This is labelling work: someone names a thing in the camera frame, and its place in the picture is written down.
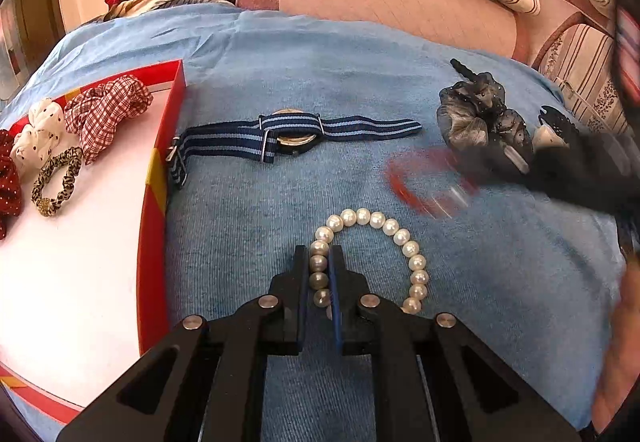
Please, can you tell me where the grey sheer dotted scrunchie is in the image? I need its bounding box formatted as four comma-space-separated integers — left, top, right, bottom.
436, 58, 534, 173

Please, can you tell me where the white pearl bracelet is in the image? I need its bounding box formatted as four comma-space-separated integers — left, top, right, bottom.
308, 207, 431, 317

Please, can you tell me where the red bead bracelet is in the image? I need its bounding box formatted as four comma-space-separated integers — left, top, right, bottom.
384, 147, 482, 220

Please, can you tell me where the leopard print hair tie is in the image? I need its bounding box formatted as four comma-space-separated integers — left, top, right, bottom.
30, 146, 85, 218

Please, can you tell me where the dark red dotted scrunchie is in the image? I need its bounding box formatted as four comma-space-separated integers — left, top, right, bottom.
0, 130, 23, 240

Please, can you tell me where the red white plaid scrunchie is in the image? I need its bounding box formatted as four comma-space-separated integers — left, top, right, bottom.
64, 74, 153, 165

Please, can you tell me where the white dotted small scrunchie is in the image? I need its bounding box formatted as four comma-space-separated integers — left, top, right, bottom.
10, 98, 66, 179

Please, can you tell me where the person right hand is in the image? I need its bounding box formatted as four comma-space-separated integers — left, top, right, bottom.
592, 255, 640, 432

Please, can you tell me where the striped floral right cushion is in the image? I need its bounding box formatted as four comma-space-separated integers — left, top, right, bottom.
536, 24, 632, 135

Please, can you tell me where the red white tray box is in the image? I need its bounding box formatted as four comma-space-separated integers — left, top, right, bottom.
1, 60, 186, 424

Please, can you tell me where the light blue blanket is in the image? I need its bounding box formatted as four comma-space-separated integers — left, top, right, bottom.
1, 4, 624, 429

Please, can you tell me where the blue striped strap watch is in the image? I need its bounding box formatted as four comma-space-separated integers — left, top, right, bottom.
166, 109, 422, 188

